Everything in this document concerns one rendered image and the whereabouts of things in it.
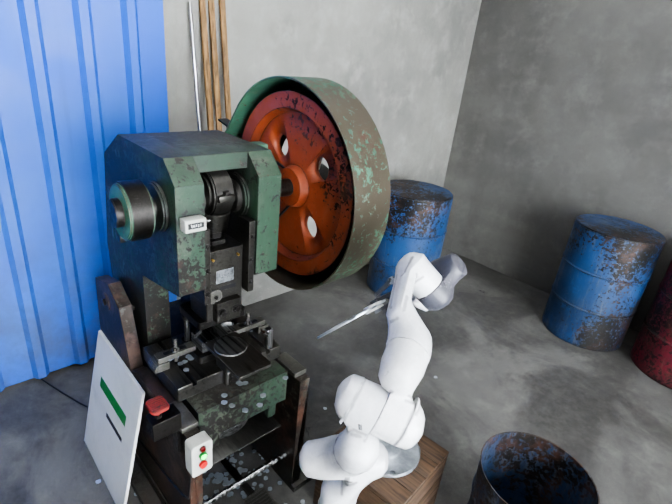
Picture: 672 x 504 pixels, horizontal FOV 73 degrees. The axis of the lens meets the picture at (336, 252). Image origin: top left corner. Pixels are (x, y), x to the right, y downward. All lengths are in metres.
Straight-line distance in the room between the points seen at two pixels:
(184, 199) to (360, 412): 0.80
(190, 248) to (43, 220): 1.30
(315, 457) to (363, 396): 0.33
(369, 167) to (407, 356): 0.71
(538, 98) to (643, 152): 0.93
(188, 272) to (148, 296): 0.38
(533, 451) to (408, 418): 1.19
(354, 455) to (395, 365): 0.23
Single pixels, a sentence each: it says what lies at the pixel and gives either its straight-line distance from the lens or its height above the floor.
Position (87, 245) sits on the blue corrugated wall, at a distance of 2.80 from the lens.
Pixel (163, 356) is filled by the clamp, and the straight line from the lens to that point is 1.83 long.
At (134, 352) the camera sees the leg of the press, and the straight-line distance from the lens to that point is 2.05.
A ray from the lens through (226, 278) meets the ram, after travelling 1.70.
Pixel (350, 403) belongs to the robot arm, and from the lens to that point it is 1.10.
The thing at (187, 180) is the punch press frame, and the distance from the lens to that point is 1.46.
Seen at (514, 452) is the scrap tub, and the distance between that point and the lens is 2.24.
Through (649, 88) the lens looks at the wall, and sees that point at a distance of 4.18.
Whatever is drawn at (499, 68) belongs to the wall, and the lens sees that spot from 4.62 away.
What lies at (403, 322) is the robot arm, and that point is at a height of 1.25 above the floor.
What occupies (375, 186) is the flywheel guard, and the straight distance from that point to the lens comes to 1.57.
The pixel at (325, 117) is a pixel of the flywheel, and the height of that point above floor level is 1.63.
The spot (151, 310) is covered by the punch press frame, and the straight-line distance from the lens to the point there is 1.94.
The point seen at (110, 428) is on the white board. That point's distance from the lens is 2.32.
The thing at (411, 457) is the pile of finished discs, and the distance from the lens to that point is 2.07.
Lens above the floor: 1.85
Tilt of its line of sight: 24 degrees down
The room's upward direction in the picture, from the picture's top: 6 degrees clockwise
